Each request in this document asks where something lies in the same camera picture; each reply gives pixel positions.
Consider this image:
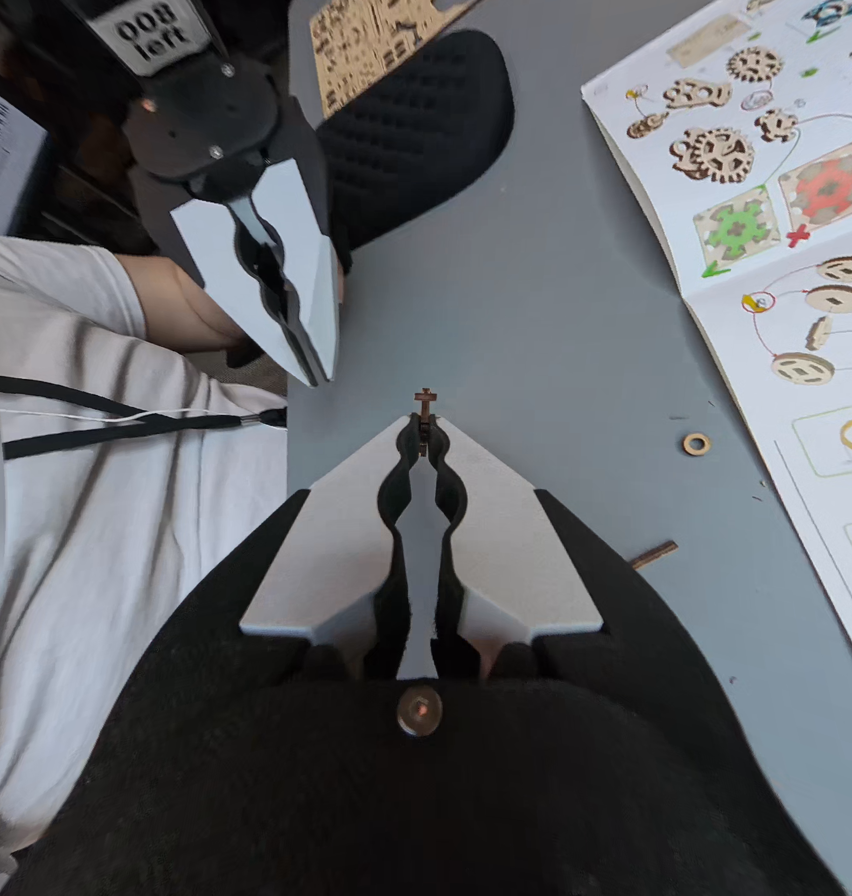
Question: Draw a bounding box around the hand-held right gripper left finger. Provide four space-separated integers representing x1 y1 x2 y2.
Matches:
239 413 416 679

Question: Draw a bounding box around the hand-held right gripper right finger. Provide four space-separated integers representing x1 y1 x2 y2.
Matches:
429 413 604 676

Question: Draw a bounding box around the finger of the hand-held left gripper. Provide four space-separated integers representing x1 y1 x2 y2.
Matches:
169 200 321 389
253 157 344 386

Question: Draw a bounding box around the small wooden axle part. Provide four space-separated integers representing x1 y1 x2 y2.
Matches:
412 387 441 457

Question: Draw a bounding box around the person's left forearm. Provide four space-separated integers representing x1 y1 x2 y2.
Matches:
113 251 262 354

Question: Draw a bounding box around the grey desk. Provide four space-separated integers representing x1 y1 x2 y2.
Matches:
286 0 852 896

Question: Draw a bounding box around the wooden stick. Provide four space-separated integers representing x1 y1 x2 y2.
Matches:
628 539 679 570

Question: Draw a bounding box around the black mesh wrist rest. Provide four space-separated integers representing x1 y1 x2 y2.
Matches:
314 28 517 254

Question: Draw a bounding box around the laser-cut wooden sheet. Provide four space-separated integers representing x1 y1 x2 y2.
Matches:
307 0 484 121

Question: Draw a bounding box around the person in white shirt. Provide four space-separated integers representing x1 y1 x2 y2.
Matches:
0 233 290 872

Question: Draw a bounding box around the instruction booklet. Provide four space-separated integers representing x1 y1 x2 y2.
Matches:
580 0 852 686

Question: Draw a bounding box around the black lanyard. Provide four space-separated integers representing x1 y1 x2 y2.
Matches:
0 374 288 462

